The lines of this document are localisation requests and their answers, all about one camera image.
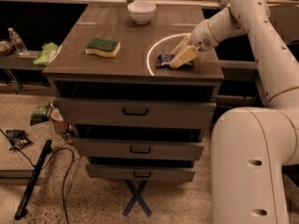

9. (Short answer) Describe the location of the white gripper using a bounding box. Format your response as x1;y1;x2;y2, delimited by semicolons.
169;21;216;69

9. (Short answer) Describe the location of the blue rxbar blueberry wrapper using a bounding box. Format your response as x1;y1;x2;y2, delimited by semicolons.
156;54;193;69

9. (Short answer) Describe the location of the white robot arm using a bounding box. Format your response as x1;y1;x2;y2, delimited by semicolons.
170;0;299;224

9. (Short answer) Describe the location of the green yellow sponge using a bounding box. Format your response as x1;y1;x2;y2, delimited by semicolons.
85;38;121;58

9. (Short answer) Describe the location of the white ceramic bowl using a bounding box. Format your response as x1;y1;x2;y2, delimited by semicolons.
127;1;156;24

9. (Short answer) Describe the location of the grey drawer cabinet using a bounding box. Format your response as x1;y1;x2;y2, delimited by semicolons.
44;3;223;171

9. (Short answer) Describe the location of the top grey drawer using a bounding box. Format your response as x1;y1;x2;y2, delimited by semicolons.
55;98;216;129

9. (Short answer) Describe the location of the grey drawer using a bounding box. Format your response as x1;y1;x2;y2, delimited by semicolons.
86;164;195;182
55;98;216;129
74;138;204;161

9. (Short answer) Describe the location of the middle grey drawer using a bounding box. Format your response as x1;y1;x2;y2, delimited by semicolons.
74;138;204;161

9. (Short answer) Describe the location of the green cloth on shelf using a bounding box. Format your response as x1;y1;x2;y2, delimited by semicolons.
33;42;59;65

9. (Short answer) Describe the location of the bottom grey drawer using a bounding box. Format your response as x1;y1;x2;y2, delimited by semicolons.
86;164;195;182

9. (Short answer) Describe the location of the paper cup on floor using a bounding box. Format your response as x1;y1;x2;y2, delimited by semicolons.
50;108;69;134

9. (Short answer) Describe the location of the green snack bag on floor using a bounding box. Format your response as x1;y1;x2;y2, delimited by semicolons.
30;103;50;126

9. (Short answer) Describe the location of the clear plastic water bottle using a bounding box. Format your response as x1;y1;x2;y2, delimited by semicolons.
8;27;28;55

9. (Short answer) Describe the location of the brown bowl on shelf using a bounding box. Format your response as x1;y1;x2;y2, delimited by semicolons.
0;40;14;57

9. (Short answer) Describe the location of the blue snack bag on floor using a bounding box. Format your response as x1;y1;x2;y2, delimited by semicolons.
6;130;31;149

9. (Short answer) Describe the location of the black bar on floor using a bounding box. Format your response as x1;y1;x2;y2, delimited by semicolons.
14;140;52;220

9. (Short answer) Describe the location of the black floor cable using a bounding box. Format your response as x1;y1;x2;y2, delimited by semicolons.
0;128;76;224

